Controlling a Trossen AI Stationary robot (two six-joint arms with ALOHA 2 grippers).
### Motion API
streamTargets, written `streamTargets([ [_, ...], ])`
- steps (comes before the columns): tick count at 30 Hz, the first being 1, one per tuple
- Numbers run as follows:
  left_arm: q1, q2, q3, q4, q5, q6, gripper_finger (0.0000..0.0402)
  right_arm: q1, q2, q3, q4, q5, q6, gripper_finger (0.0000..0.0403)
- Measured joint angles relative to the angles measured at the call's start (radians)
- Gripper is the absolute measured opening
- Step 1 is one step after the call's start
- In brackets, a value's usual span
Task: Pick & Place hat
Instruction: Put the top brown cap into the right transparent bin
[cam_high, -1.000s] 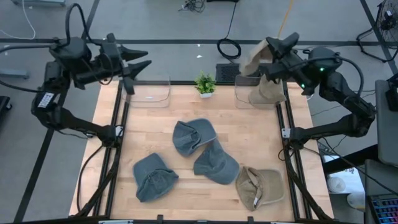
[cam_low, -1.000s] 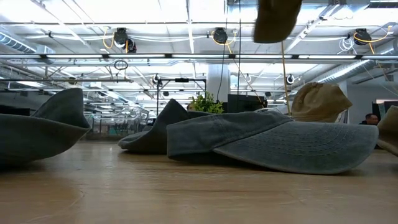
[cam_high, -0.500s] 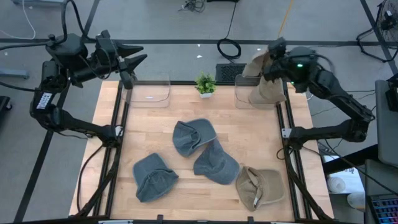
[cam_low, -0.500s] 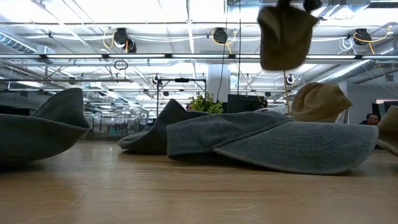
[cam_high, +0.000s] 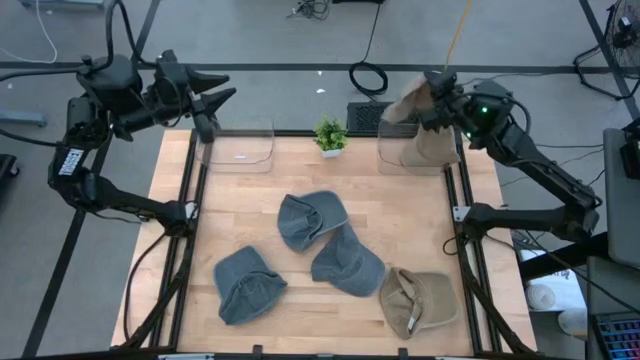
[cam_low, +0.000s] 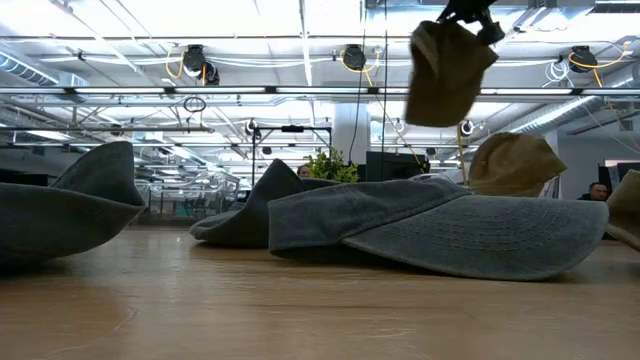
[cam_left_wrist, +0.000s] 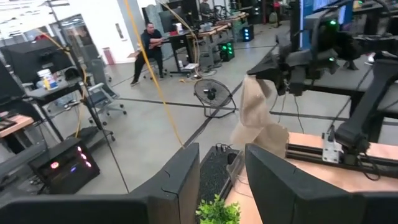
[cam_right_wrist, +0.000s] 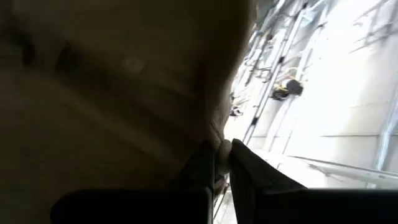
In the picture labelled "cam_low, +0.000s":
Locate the thin black hanging cable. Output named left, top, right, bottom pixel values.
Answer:
left=347, top=0, right=369, bottom=164

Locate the long ceiling light strip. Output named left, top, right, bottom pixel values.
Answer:
left=0, top=85, right=640, bottom=97

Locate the black hanging power cable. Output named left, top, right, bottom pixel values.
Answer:
left=381, top=0, right=390, bottom=181

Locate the black ceiling cable reel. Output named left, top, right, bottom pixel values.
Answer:
left=341, top=43, right=369, bottom=73
left=181, top=43, right=221, bottom=87
left=568, top=44, right=600, bottom=75

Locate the black hanging cable loop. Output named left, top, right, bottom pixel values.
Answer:
left=182, top=95, right=208, bottom=114

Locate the yellow hanging power cord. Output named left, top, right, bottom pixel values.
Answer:
left=455, top=124, right=470, bottom=186

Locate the tan corduroy baseball cap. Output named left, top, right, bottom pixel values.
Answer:
left=606, top=168, right=640, bottom=252
left=467, top=131, right=569, bottom=198
left=403, top=19, right=500, bottom=129

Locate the blue denim baseball cap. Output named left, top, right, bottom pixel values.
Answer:
left=188, top=158, right=342, bottom=250
left=267, top=178, right=610, bottom=282
left=0, top=140, right=147, bottom=264

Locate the black monitor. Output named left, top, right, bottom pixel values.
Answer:
left=365, top=151, right=431, bottom=183

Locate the silver ventilation duct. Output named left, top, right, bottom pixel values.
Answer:
left=489, top=64, right=640, bottom=144

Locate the black metal stand frame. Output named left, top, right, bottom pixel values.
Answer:
left=250, top=124, right=334, bottom=177

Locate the green plant in white pot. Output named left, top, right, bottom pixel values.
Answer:
left=303, top=148, right=361, bottom=184

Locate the dark computer monitor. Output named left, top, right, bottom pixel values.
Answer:
left=597, top=160, right=640, bottom=201

